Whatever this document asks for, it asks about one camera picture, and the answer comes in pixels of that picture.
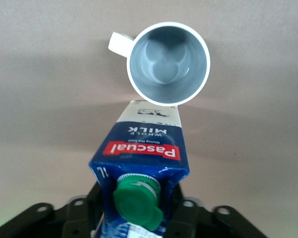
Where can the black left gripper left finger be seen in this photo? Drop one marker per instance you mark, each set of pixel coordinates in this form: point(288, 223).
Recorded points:
point(52, 223)

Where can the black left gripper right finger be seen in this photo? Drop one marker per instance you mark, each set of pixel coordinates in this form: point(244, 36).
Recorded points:
point(203, 223)

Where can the blue whole milk carton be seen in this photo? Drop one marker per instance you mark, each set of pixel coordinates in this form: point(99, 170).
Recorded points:
point(141, 158)

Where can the cream mug with grey inside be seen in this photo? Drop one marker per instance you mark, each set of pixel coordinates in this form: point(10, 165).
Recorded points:
point(167, 63)

